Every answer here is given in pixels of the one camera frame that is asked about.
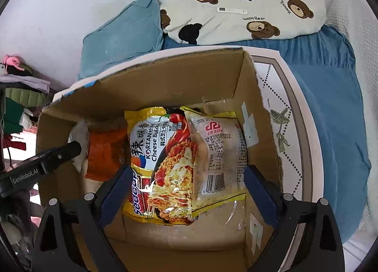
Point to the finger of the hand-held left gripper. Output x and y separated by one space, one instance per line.
60 155

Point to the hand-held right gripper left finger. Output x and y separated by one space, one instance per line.
115 192

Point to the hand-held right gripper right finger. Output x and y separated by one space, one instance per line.
260 195

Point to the yellow instant noodle packet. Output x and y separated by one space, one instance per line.
165 157

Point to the clear yellow-edged snack packet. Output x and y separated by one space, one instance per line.
220 148

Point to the brown cardboard box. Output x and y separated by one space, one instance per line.
177 83

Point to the white plastic packet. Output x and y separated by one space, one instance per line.
78 133

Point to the orange snack packet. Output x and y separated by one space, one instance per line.
103 151

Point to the pile of clothes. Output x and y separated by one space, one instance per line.
20 98

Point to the pink plush toy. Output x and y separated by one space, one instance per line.
11 61

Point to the blue blanket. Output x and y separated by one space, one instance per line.
330 98

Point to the teal folded cloth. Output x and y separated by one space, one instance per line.
124 38

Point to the bear print cream pillow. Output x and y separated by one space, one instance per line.
224 27

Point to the white digital thermometer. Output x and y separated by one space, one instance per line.
231 10

